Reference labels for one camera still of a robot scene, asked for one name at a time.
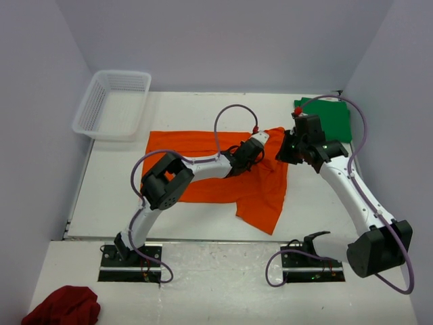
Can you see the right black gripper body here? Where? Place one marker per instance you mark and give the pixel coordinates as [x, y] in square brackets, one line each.
[291, 152]

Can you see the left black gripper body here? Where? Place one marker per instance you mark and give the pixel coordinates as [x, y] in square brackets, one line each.
[247, 166]

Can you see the orange t shirt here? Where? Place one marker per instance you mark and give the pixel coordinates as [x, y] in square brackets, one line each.
[259, 194]

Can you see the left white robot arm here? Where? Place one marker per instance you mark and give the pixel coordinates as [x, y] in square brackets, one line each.
[164, 184]

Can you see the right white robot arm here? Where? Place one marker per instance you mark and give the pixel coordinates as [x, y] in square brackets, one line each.
[382, 242]

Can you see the folded green t shirt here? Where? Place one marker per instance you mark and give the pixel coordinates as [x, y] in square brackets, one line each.
[334, 117]

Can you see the white plastic mesh basket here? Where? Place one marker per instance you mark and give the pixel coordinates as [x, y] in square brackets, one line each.
[113, 105]

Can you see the crumpled dark red t shirt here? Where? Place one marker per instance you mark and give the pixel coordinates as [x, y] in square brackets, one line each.
[66, 305]

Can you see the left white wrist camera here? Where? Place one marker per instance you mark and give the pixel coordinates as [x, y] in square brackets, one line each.
[261, 137]

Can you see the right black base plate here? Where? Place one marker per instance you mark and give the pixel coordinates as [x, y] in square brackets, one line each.
[298, 268]

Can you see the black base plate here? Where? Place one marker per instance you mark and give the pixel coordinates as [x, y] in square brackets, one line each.
[134, 269]
[298, 268]

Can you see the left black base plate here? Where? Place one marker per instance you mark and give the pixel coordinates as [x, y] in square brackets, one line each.
[134, 269]

